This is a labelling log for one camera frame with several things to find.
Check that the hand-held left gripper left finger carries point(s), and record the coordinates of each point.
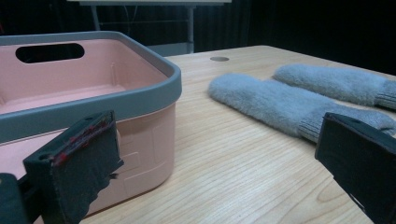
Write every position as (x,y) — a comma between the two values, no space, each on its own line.
(71,174)

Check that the grey fuzzy sock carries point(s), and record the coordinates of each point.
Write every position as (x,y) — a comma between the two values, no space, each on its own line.
(330,81)
(267,102)

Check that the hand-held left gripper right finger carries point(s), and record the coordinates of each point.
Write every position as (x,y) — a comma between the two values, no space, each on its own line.
(361,155)

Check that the white table with metal legs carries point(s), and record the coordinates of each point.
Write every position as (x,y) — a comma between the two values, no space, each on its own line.
(190,25)

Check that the pink basket with grey rim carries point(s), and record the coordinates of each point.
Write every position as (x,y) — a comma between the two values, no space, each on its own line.
(93,77)

